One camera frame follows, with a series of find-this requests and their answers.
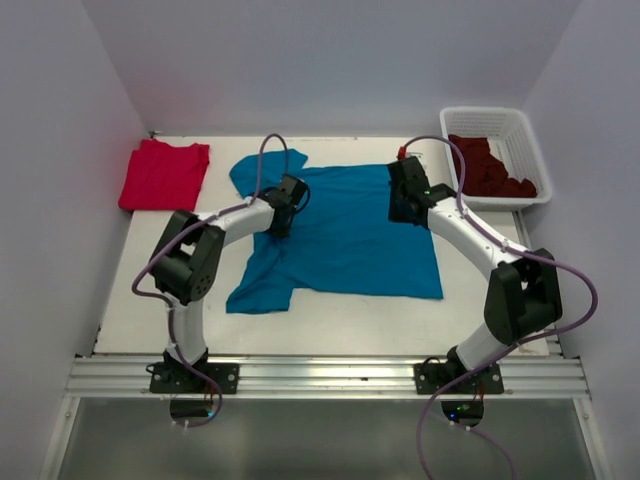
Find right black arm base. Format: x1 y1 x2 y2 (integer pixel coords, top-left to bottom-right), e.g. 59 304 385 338
413 348 505 427

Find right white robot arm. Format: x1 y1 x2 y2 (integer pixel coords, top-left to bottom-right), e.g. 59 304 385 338
387 157 562 393

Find folded red t shirt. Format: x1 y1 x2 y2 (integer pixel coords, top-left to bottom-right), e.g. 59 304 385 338
118 139 210 211

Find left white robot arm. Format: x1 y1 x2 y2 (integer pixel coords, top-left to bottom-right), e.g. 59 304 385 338
150 174 311 393

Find blue t shirt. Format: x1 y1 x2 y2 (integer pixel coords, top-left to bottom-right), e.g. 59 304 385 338
226 150 444 314

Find dark red t shirt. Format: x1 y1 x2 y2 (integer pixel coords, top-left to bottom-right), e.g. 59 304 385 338
448 135 537 198

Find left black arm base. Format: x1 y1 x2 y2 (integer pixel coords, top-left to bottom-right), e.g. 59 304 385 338
145 352 240 428

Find aluminium mounting rail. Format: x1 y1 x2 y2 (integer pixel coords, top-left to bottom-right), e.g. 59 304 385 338
63 355 590 400

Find white plastic basket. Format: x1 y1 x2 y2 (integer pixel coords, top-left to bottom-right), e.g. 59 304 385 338
440 106 552 212

